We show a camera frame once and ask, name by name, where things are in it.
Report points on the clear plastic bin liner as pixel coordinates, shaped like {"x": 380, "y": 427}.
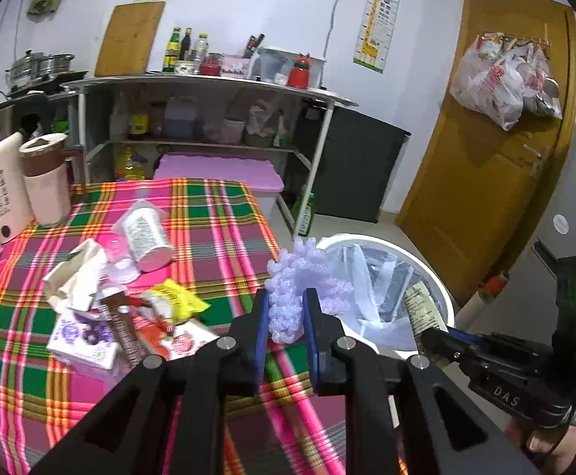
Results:
{"x": 367, "y": 282}

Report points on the pink lidded storage box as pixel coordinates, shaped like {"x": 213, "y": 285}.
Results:
{"x": 219, "y": 173}

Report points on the white red print plastic bag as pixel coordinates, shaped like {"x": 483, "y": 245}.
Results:
{"x": 490, "y": 86}

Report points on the steel steamer pot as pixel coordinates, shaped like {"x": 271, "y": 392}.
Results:
{"x": 31, "y": 67}

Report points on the wooden cutting board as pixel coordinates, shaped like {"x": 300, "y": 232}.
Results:
{"x": 129, "y": 39}

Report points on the clear plastic bottle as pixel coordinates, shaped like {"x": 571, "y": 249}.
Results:
{"x": 200, "y": 52}

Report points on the green label paper packet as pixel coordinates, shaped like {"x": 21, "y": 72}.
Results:
{"x": 419, "y": 307}

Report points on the purple white carton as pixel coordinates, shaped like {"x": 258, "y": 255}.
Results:
{"x": 80, "y": 341}

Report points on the white tube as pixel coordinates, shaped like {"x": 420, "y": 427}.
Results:
{"x": 473, "y": 307}

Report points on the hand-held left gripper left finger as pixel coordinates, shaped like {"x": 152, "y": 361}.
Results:
{"x": 261, "y": 341}

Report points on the clear storage container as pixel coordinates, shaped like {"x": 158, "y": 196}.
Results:
{"x": 273, "y": 64}

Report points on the dark sauce bottle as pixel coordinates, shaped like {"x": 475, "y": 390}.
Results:
{"x": 185, "y": 44}

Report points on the clear hanging plastic bag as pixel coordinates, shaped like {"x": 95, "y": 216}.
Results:
{"x": 542, "y": 89}

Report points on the red white snack packet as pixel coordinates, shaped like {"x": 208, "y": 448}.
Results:
{"x": 186, "y": 344}

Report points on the white paper bag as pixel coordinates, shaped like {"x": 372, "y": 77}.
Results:
{"x": 78, "y": 272}

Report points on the large translucent jug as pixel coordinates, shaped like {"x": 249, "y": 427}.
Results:
{"x": 180, "y": 118}

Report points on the yellow snack wrapper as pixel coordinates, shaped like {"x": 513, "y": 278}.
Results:
{"x": 179, "y": 297}

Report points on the large white plastic cup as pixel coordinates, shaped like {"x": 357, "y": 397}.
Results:
{"x": 142, "y": 232}

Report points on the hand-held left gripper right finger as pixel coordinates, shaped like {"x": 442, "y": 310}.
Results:
{"x": 312, "y": 341}

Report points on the pink green plaid tablecloth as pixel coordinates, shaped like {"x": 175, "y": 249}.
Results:
{"x": 209, "y": 257}

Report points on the red jar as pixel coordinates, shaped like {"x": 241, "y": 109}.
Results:
{"x": 211, "y": 65}

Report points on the black cooktop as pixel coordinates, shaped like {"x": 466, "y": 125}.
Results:
{"x": 65, "y": 79}

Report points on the yellow label bottle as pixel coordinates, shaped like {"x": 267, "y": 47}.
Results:
{"x": 138, "y": 123}

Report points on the person's right hand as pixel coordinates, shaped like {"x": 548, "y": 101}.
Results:
{"x": 540, "y": 448}

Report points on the brown snack wrapper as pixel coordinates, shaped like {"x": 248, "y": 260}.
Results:
{"x": 127, "y": 336}

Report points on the giraffe height chart poster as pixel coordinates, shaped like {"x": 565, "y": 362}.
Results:
{"x": 374, "y": 29}

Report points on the purple foam fruit net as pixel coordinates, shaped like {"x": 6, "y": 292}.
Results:
{"x": 288, "y": 282}

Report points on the yellow wooden door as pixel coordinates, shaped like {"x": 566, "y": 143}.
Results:
{"x": 481, "y": 183}

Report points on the metal kitchen shelf counter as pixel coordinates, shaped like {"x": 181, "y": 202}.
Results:
{"x": 134, "y": 80}

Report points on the red bottle on shelf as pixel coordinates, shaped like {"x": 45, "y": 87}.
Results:
{"x": 298, "y": 74}

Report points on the small clear plastic cup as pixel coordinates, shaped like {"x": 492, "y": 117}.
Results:
{"x": 121, "y": 271}

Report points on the black cabinet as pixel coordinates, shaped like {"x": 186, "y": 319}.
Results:
{"x": 362, "y": 163}

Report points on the white small bucket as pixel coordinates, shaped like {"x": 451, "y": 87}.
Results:
{"x": 233, "y": 129}

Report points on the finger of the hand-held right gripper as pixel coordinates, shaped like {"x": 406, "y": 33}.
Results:
{"x": 444, "y": 349}
{"x": 468, "y": 339}

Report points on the crumpled shelf plastic bag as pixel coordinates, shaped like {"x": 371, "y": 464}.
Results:
{"x": 263, "y": 118}

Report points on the white round trash bin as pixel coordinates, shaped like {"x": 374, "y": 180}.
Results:
{"x": 439, "y": 284}

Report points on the yellow cooking oil bottle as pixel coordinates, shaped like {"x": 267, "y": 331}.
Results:
{"x": 130, "y": 166}

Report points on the green label glass bottle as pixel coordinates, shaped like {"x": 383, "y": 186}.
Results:
{"x": 171, "y": 52}

